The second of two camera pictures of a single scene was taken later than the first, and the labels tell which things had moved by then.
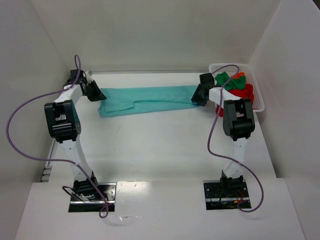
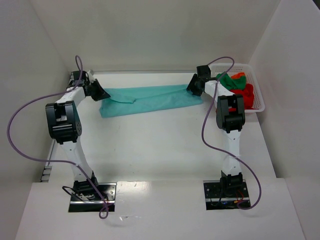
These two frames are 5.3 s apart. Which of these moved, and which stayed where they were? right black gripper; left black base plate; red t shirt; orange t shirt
Moved: right black gripper
Stayed: left black base plate; orange t shirt; red t shirt
